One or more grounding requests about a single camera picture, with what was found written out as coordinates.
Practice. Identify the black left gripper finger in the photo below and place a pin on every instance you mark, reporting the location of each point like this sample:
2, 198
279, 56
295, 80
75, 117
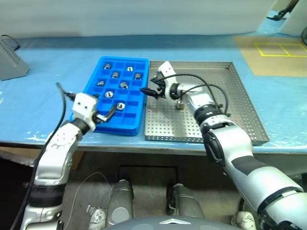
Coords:
63, 91
110, 113

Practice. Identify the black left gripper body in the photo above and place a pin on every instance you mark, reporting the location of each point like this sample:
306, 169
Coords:
99, 118

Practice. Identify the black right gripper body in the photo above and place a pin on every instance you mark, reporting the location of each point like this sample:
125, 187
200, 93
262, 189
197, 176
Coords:
163, 91

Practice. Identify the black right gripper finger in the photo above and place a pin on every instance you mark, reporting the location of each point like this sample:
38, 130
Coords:
149, 92
156, 81

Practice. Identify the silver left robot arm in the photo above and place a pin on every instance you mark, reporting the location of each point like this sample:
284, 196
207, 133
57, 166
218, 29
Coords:
57, 148

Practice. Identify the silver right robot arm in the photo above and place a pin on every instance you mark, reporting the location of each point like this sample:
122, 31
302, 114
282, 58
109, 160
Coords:
230, 139

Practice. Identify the blue compartment tray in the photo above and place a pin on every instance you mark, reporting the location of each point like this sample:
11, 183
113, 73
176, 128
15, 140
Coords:
134, 112

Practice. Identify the grey perforated metal box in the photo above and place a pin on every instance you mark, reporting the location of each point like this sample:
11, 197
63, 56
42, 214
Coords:
12, 64

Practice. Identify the perforated metal tray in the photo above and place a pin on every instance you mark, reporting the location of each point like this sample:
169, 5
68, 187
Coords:
239, 100

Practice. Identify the white left robot foot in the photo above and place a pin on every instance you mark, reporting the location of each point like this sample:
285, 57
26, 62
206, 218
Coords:
98, 216

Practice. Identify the white robot foot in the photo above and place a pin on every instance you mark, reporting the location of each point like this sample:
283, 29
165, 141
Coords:
244, 219
98, 216

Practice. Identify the grey rounded right leg cover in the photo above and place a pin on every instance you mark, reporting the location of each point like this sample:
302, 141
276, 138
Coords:
187, 203

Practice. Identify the brown table mat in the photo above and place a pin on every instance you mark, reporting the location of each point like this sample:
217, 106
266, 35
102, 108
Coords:
275, 65

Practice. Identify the grey robot chest cover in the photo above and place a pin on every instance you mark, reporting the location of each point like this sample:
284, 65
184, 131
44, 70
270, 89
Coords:
165, 224

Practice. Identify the white right robot foot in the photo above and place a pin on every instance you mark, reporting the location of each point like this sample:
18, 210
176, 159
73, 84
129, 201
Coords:
244, 219

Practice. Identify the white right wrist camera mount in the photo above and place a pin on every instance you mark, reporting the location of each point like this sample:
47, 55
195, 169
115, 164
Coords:
165, 68

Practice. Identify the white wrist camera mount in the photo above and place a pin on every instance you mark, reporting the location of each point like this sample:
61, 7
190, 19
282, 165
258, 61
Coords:
165, 68
84, 105

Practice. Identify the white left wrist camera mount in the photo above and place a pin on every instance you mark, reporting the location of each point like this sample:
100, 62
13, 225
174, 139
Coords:
84, 105

